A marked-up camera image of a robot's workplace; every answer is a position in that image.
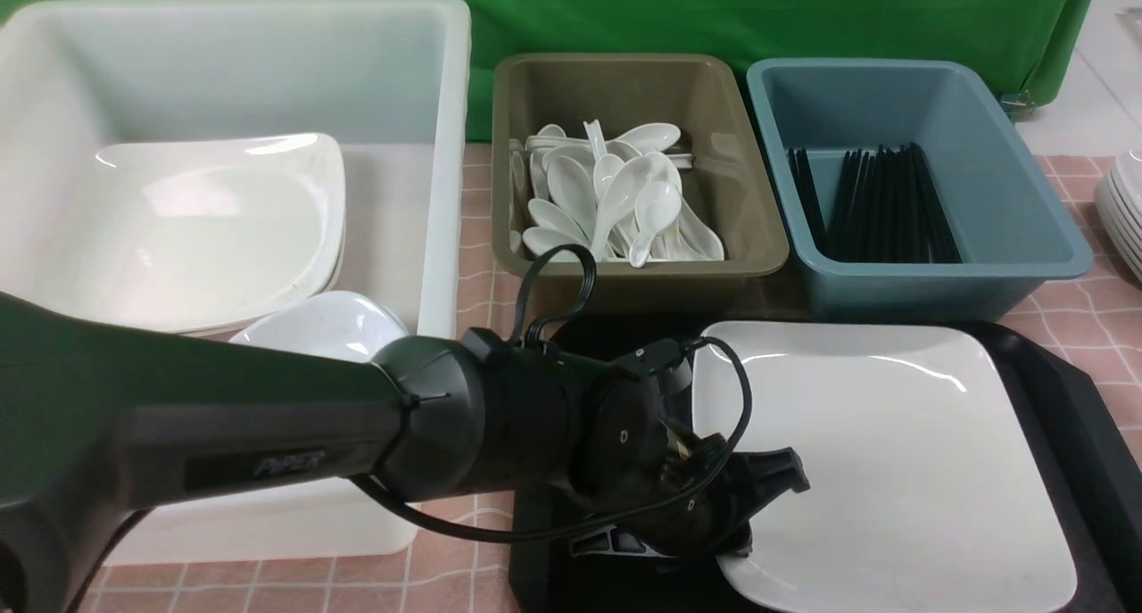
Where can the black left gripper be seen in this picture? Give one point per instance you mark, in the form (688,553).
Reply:
(716,519)

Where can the large white square plate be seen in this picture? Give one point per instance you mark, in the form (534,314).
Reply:
(924,495)

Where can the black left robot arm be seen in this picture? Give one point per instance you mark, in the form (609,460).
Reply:
(483,439)

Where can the pile of black chopsticks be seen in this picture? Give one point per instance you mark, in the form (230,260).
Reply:
(885,208)

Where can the pile of white spoons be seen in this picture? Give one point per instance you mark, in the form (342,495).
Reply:
(620,197)

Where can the teal blue plastic bin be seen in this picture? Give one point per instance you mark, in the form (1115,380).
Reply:
(1014,232)

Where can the olive green plastic bin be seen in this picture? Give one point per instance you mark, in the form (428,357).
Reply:
(728,186)

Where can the black plastic serving tray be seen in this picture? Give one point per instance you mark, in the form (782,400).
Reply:
(1090,476)

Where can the pink checkered tablecloth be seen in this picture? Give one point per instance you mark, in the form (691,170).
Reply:
(1092,322)

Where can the white bowls stacked in tub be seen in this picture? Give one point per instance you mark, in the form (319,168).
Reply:
(337,325)

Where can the stack of white plates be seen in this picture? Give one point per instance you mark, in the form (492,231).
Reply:
(1118,204)

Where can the green backdrop cloth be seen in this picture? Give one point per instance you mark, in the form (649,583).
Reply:
(1018,47)

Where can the large white plastic tub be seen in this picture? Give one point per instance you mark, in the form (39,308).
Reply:
(387,79)

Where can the white plates stacked in tub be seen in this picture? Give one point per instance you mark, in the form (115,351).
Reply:
(198,237)

